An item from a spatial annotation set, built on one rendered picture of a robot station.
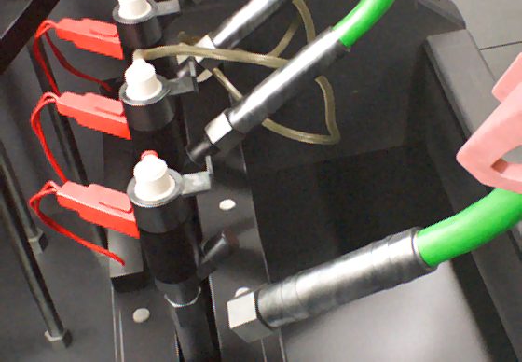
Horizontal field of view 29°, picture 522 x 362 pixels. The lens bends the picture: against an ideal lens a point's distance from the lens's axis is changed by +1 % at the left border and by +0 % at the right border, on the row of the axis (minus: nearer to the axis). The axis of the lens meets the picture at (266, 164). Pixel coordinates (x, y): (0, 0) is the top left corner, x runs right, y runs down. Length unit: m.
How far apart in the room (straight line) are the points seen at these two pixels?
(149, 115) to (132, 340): 0.15
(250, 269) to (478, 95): 0.26
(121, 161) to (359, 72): 0.26
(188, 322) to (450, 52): 0.38
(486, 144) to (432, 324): 0.49
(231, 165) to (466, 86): 0.21
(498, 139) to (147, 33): 0.35
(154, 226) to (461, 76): 0.39
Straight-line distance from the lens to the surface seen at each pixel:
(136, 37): 0.62
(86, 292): 0.86
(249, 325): 0.42
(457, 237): 0.36
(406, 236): 0.37
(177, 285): 0.54
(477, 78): 0.82
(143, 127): 0.56
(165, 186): 0.49
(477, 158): 0.33
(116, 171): 0.71
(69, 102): 0.61
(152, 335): 0.62
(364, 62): 0.87
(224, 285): 0.64
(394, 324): 0.80
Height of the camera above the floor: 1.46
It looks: 42 degrees down
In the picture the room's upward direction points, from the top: 9 degrees counter-clockwise
